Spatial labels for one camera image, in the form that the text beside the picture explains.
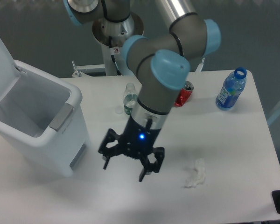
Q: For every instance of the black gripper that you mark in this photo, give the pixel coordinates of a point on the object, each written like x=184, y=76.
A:
x=137, y=140

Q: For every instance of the white push-button trash can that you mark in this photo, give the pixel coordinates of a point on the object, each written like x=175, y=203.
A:
x=41, y=115

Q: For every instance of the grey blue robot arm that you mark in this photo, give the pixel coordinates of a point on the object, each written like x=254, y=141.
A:
x=161, y=65

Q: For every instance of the crushed red soda can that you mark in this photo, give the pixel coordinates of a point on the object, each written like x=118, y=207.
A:
x=184, y=94

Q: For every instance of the clear white bottle cap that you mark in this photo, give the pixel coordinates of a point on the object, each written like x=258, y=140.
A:
x=118, y=109

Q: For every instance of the clear green-label bottle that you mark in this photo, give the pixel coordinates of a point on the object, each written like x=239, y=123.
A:
x=129, y=98

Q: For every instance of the crumpled white tissue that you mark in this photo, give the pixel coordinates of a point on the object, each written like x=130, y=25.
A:
x=197, y=175

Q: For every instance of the blue drink bottle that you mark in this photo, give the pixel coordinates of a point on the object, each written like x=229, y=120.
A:
x=232, y=87

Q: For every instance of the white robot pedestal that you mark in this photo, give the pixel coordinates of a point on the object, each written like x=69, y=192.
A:
x=111, y=36

